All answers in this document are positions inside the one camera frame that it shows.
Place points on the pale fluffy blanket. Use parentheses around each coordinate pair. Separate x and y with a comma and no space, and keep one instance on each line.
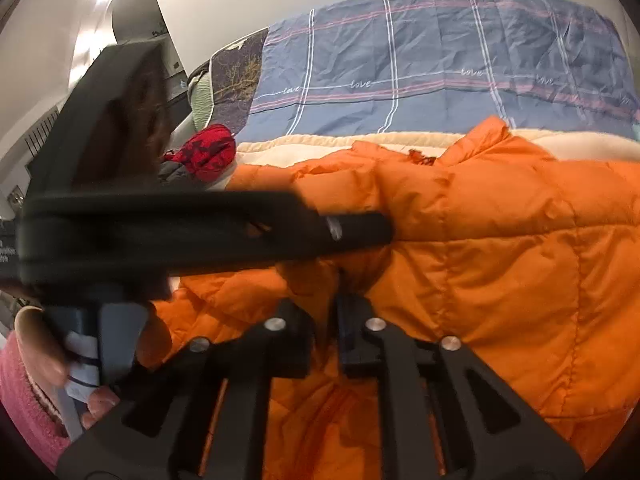
(300,152)

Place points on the orange puffer jacket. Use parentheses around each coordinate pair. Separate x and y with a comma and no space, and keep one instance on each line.
(500,285)

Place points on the red patterned cloth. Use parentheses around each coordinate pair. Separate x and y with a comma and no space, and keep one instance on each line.
(210,152)

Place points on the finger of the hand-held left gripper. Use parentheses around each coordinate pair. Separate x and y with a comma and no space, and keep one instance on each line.
(300,230)

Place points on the person's left hand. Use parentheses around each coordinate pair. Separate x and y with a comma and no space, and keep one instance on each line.
(40,350)

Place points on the blue plaid bed sheet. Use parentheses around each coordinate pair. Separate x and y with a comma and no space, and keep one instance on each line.
(425,50)

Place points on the green striped pillow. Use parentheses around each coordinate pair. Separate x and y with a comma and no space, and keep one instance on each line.
(202,105)

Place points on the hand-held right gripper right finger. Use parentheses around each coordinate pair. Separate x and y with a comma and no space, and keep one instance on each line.
(350,345)

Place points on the dark floral pillow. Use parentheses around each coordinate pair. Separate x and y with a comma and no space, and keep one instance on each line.
(232,75)

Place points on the grey cloth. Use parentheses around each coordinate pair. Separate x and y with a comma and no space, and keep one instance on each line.
(172,171)

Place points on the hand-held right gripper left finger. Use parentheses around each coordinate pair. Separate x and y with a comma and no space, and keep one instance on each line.
(295,345)

